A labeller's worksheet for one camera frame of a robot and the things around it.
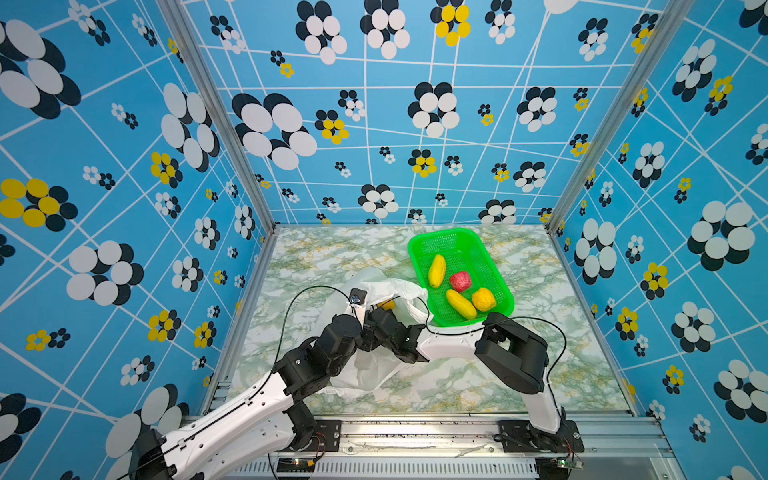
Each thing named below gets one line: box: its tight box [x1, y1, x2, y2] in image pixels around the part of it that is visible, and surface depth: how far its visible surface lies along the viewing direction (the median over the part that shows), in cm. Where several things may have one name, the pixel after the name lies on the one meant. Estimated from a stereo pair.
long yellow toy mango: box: [429, 254, 446, 289], surface depth 103 cm
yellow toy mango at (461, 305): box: [446, 289, 477, 320], surface depth 96 cm
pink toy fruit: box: [450, 271, 472, 293], surface depth 99 cm
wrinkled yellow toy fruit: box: [472, 288, 496, 312], surface depth 95 cm
